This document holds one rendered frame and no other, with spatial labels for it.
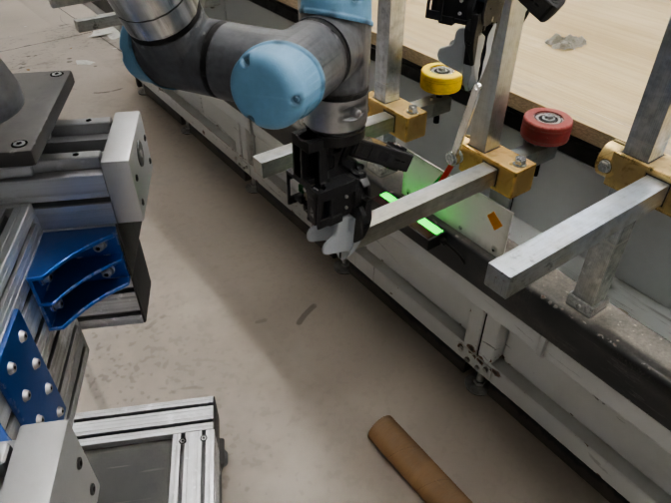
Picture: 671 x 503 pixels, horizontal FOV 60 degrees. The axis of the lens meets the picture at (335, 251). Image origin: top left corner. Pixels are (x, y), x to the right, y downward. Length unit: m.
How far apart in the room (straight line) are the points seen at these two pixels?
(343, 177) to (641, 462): 1.01
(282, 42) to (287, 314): 1.42
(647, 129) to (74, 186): 0.70
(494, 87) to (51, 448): 0.75
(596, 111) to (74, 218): 0.84
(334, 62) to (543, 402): 1.14
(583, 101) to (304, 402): 1.04
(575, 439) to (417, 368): 0.48
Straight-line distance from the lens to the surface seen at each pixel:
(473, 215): 1.04
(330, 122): 0.67
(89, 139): 0.84
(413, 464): 1.49
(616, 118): 1.11
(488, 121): 0.97
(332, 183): 0.71
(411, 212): 0.86
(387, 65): 1.12
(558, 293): 1.01
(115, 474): 1.39
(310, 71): 0.55
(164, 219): 2.39
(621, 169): 0.84
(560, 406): 1.56
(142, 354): 1.87
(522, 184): 0.98
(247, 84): 0.55
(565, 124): 1.04
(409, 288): 1.75
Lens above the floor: 1.35
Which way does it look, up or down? 39 degrees down
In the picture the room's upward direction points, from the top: straight up
